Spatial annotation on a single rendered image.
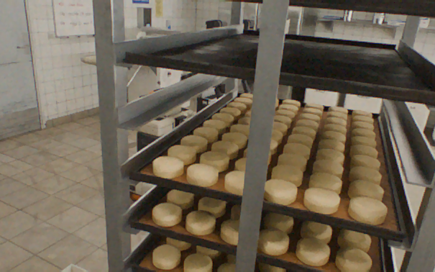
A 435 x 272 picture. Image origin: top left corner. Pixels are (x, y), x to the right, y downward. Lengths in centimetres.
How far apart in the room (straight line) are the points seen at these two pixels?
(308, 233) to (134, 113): 34
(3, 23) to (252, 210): 462
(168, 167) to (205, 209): 12
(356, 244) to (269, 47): 34
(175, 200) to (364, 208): 32
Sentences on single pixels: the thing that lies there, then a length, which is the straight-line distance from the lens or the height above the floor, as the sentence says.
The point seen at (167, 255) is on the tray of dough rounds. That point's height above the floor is 133.
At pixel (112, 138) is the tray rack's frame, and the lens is 58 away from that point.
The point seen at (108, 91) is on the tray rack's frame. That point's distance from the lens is 56.
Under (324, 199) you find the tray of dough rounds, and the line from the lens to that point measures 55.
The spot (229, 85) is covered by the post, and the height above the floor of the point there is 152.
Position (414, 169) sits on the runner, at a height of 158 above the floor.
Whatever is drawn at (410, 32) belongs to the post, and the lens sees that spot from 106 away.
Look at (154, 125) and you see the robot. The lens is 301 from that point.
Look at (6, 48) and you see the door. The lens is 503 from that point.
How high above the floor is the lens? 176
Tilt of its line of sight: 23 degrees down
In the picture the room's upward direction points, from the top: 5 degrees clockwise
